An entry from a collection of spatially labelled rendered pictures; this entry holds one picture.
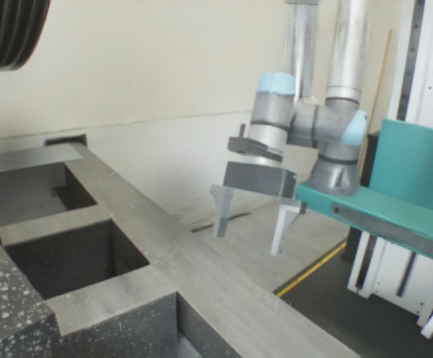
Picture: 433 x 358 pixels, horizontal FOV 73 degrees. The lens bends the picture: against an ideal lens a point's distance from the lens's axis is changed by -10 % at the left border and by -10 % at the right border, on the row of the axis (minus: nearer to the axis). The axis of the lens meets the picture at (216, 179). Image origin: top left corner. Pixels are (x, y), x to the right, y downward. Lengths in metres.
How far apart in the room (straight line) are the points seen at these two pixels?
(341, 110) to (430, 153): 0.35
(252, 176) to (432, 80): 0.63
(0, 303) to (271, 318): 0.43
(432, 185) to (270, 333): 0.62
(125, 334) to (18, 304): 0.38
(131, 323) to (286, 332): 0.26
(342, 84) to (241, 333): 0.51
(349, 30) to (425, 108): 0.38
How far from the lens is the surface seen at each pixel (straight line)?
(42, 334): 0.25
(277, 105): 0.61
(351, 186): 0.93
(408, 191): 0.99
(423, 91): 1.02
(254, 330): 0.55
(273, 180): 0.58
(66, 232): 0.85
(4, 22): 0.44
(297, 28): 0.86
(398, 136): 0.97
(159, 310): 0.62
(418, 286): 1.19
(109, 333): 0.60
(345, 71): 0.72
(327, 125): 0.69
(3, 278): 0.29
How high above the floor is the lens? 1.06
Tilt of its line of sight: 21 degrees down
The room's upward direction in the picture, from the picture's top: 3 degrees clockwise
